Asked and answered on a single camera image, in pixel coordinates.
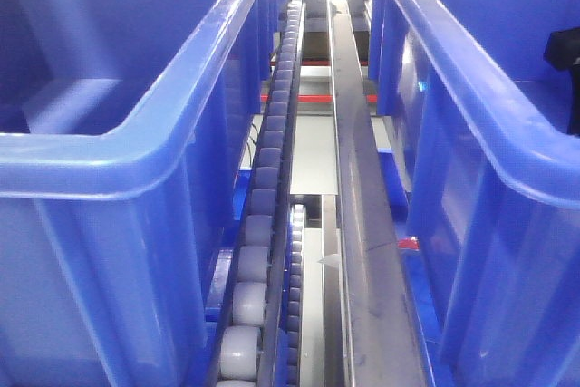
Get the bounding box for lower roller track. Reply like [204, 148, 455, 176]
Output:
[285, 204, 306, 386]

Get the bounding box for white roller conveyor track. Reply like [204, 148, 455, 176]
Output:
[204, 0, 305, 386]

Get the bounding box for blue target bin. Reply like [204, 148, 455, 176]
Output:
[370, 0, 579, 386]

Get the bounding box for blue bin left of rail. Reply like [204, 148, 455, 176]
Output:
[1, 0, 285, 386]

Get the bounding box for steel divider rail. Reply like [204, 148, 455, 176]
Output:
[327, 0, 428, 386]

